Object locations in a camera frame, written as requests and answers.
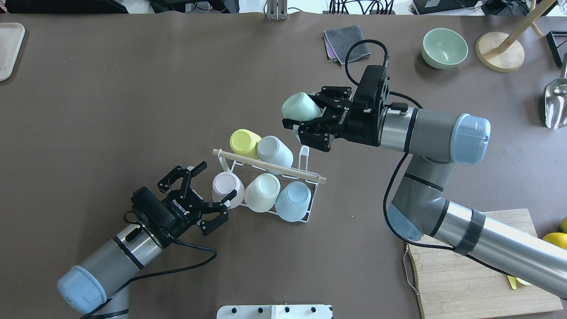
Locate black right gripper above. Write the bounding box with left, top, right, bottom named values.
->
left=282, top=86, right=383, bottom=153

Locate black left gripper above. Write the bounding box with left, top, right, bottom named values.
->
left=158, top=161, right=238, bottom=236

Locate green plastic cup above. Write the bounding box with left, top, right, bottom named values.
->
left=281, top=92, right=322, bottom=121

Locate pink plastic cup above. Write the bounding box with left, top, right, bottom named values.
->
left=211, top=172, right=245, bottom=210

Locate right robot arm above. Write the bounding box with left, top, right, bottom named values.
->
left=282, top=86, right=566, bottom=299

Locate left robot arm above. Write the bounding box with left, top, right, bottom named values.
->
left=58, top=162, right=237, bottom=318

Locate grey plastic cup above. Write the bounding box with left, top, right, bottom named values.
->
left=257, top=136, right=294, bottom=168

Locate white plastic cup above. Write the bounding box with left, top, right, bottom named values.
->
left=245, top=173, right=281, bottom=213

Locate yellow plastic cup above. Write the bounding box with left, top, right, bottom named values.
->
left=229, top=129, right=262, bottom=160

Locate blue plastic cup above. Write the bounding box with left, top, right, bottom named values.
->
left=275, top=181, right=311, bottom=222

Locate pink folded cloth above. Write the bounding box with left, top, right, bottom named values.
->
left=323, top=38, right=339, bottom=63

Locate grey folded cloth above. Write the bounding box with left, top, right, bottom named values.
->
left=323, top=24, right=371, bottom=65

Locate green ceramic bowl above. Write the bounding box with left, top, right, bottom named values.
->
left=421, top=28, right=468, bottom=70

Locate wooden mug tree stand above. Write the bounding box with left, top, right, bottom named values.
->
left=475, top=0, right=555, bottom=73

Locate wooden cutting board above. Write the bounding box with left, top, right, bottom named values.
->
left=402, top=208, right=564, bottom=319

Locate metal scoop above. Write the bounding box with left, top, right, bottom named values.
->
left=544, top=54, right=567, bottom=129

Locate cream plastic tray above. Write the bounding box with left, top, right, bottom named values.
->
left=0, top=23, right=26, bottom=81

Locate lemon slice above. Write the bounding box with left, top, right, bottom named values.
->
left=516, top=277, right=531, bottom=285

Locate yellow lemon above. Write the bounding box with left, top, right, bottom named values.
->
left=542, top=232, right=567, bottom=250
left=559, top=217, right=567, bottom=233

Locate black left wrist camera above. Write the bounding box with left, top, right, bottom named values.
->
left=130, top=187, right=182, bottom=249

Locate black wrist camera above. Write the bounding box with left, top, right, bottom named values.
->
left=352, top=65, right=388, bottom=114
left=130, top=187, right=182, bottom=249

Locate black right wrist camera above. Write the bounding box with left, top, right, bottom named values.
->
left=352, top=65, right=388, bottom=114

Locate white wire cup holder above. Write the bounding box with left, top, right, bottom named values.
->
left=213, top=147, right=326, bottom=223

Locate aluminium frame post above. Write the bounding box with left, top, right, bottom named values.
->
left=265, top=0, right=289, bottom=21

